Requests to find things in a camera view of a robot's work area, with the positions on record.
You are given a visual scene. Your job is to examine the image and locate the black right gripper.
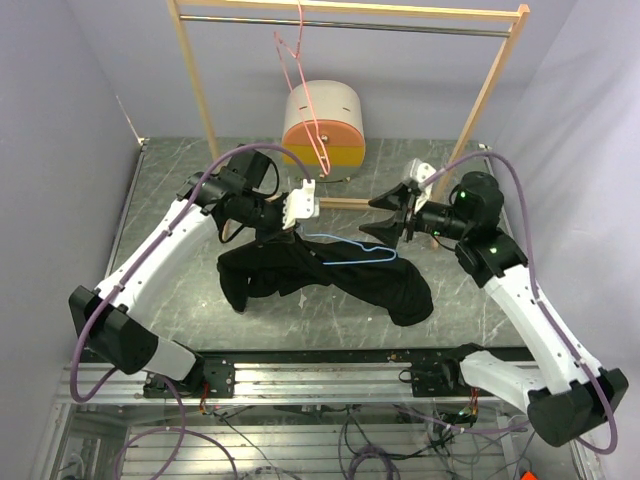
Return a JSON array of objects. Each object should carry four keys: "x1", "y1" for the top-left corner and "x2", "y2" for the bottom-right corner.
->
[{"x1": 360, "y1": 182, "x2": 472, "y2": 247}]

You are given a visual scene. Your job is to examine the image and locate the light blue wire hanger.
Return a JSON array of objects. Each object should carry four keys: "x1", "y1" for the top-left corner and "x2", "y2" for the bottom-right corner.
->
[{"x1": 302, "y1": 233, "x2": 398, "y2": 267}]

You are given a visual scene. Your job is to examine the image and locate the black t shirt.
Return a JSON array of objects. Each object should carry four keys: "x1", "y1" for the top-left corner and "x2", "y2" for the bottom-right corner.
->
[{"x1": 217, "y1": 234, "x2": 434, "y2": 327}]

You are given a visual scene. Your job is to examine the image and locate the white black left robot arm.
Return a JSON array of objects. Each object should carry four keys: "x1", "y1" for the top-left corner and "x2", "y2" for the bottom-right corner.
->
[{"x1": 69, "y1": 142, "x2": 296, "y2": 397}]

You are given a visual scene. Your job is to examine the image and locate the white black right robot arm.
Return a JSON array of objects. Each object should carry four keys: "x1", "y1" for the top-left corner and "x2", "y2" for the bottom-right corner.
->
[{"x1": 360, "y1": 171, "x2": 629, "y2": 447}]

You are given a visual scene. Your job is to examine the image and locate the small three-drawer cabinet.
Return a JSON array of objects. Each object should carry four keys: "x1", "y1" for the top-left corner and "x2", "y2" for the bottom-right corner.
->
[{"x1": 282, "y1": 80, "x2": 366, "y2": 183}]

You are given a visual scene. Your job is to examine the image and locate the wooden clothes rack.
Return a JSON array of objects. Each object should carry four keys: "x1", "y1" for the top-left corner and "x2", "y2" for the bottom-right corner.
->
[{"x1": 166, "y1": 0, "x2": 530, "y2": 214}]

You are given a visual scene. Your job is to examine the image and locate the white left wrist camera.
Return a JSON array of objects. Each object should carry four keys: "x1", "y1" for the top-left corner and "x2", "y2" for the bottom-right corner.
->
[{"x1": 282, "y1": 180, "x2": 320, "y2": 230}]

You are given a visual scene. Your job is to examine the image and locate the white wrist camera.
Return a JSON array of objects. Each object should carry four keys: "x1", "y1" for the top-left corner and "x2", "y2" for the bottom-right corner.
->
[
  {"x1": 282, "y1": 180, "x2": 320, "y2": 230},
  {"x1": 402, "y1": 158, "x2": 437, "y2": 195}
]

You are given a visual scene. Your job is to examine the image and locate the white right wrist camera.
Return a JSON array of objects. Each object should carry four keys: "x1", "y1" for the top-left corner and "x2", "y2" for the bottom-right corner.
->
[{"x1": 402, "y1": 158, "x2": 437, "y2": 195}]

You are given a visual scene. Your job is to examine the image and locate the pink wire hanger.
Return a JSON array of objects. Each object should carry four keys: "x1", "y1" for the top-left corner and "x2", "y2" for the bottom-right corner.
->
[{"x1": 273, "y1": 1, "x2": 332, "y2": 179}]

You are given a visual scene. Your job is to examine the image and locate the aluminium base frame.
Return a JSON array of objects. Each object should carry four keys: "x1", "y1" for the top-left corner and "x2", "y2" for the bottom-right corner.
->
[{"x1": 37, "y1": 350, "x2": 603, "y2": 479}]

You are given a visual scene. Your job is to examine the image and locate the tangled floor cables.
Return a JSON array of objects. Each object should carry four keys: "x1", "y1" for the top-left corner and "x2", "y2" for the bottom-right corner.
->
[{"x1": 164, "y1": 394, "x2": 541, "y2": 480}]

